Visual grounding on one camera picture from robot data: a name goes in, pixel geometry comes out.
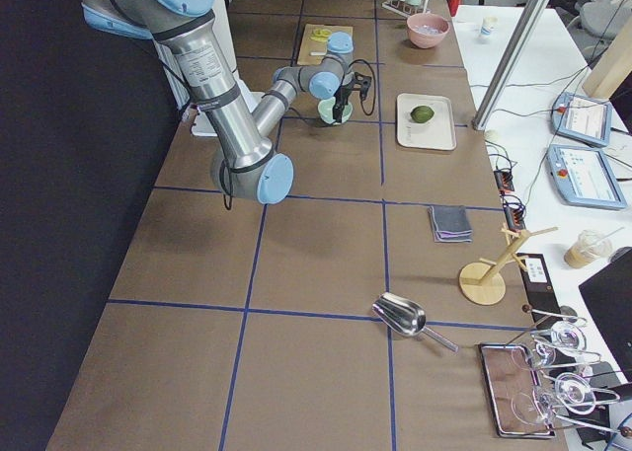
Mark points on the lower teach pendant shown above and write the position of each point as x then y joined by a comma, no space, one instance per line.
583,177

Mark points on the teach pendant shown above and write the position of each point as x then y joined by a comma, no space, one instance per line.
581,118
583,177

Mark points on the green avocado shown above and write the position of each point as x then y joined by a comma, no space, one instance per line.
422,114

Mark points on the iced coffee cup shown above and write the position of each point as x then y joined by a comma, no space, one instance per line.
590,246

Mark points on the steel ice scoop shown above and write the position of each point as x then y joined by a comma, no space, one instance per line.
407,318

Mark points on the clear ice cubes pile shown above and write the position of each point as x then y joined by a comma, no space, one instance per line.
427,29

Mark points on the pink bowl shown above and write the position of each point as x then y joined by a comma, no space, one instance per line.
424,41

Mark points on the steel glass rack tray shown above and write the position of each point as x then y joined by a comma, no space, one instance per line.
510,382

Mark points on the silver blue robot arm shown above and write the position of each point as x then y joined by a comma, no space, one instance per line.
246,164

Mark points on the white rabbit tray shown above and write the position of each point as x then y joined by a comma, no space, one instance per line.
437,134

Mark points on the lower wine glass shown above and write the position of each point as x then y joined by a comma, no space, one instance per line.
568,393

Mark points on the wine glass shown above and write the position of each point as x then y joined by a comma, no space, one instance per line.
562,345
568,393

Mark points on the upper teach pendant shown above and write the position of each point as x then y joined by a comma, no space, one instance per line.
581,118

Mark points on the aluminium frame post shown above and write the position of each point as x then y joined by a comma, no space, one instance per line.
524,28

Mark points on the black power strip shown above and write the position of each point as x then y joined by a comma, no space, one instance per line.
512,205

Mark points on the bamboo cutting board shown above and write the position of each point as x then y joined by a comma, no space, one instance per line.
307,45

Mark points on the wooden mug tree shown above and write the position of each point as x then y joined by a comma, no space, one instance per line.
481,282

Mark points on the light green bowl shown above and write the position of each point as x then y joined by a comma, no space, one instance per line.
325,110

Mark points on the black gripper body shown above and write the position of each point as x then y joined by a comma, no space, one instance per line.
343,97

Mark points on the upper wine glass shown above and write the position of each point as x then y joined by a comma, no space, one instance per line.
562,345

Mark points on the folded grey cloth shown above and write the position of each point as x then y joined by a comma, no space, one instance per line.
450,224

